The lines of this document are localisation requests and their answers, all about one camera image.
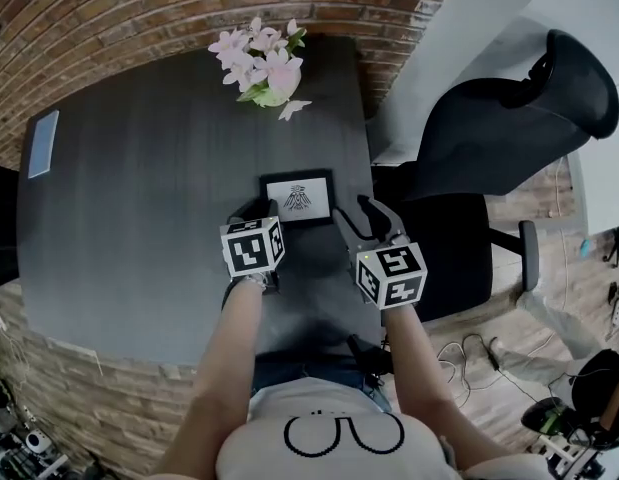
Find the person's right forearm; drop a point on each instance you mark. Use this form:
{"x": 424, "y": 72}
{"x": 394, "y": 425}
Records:
{"x": 419, "y": 368}

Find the person's white printed shirt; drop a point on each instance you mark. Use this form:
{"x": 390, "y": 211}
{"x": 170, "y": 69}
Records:
{"x": 339, "y": 438}

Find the person's blue jeans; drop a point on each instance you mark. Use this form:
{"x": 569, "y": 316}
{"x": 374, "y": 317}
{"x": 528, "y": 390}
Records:
{"x": 314, "y": 373}

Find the pink flower bouquet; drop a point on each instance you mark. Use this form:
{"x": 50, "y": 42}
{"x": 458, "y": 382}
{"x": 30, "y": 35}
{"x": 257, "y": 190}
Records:
{"x": 259, "y": 58}

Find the white small camera device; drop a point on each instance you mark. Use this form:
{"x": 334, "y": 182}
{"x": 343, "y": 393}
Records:
{"x": 36, "y": 440}

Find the green and black device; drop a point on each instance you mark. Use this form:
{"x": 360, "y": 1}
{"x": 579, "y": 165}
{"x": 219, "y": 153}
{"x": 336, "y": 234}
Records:
{"x": 544, "y": 415}

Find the teal small object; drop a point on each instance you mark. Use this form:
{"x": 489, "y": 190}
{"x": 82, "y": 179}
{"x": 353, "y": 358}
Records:
{"x": 587, "y": 247}

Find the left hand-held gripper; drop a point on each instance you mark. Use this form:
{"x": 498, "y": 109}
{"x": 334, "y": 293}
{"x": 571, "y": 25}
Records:
{"x": 249, "y": 250}

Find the white power strip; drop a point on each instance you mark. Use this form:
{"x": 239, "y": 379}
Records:
{"x": 1, "y": 321}

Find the blue notebook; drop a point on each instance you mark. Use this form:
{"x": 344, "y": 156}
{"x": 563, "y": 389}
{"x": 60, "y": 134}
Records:
{"x": 43, "y": 144}

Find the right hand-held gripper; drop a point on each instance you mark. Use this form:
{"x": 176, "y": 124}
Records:
{"x": 391, "y": 275}

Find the white round vase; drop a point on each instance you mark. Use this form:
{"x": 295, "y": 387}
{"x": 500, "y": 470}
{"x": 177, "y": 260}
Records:
{"x": 284, "y": 90}

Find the black office chair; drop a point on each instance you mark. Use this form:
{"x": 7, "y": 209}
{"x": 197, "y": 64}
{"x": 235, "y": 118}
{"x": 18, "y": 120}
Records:
{"x": 489, "y": 143}

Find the black bag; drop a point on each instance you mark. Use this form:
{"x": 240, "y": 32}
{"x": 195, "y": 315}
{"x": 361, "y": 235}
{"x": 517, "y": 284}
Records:
{"x": 606, "y": 383}

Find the black waist pouch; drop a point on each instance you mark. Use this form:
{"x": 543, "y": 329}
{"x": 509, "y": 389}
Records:
{"x": 364, "y": 355}

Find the black picture frame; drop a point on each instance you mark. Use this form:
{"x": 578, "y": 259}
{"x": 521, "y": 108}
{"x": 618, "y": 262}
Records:
{"x": 299, "y": 178}

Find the white fallen petal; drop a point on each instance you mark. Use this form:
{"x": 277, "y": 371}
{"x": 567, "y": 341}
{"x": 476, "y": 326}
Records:
{"x": 294, "y": 109}

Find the person's left forearm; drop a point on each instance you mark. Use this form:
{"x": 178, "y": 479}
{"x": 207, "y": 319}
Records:
{"x": 229, "y": 348}

